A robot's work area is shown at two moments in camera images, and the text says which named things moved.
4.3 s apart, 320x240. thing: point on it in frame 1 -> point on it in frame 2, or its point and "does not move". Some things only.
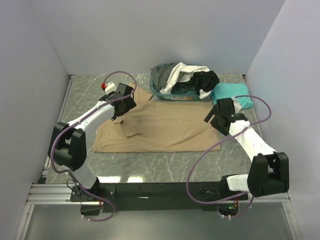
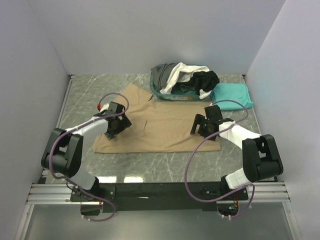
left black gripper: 130,104 -> 124,123
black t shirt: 206,80 does not move
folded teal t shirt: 225,90 does not move
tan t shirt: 160,126 does not move
